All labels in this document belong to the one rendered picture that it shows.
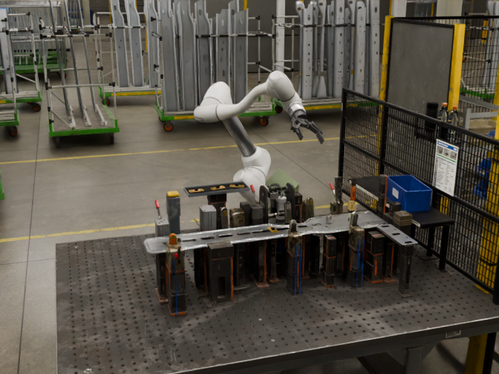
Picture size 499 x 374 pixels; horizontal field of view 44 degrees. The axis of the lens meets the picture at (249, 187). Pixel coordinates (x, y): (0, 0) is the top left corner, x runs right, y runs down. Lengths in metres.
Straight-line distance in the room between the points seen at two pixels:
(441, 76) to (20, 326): 3.86
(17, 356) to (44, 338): 0.25
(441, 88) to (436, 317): 2.68
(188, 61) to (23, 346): 6.64
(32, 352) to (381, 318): 2.33
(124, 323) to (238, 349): 0.61
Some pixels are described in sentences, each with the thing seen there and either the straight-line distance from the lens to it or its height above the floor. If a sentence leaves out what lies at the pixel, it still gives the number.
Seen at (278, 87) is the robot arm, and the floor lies 1.76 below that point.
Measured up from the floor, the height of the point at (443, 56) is 1.72.
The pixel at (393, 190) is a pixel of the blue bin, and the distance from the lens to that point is 3.87.
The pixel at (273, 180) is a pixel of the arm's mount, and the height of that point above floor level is 1.00.
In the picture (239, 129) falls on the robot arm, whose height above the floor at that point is 1.40.
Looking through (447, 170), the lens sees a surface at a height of 1.29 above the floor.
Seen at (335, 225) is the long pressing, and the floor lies 1.00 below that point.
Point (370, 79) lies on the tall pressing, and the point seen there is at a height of 0.64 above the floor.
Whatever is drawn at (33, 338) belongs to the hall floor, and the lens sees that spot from 4.61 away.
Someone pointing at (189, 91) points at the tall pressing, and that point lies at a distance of 10.28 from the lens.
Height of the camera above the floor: 2.31
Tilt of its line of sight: 18 degrees down
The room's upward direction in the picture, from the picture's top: straight up
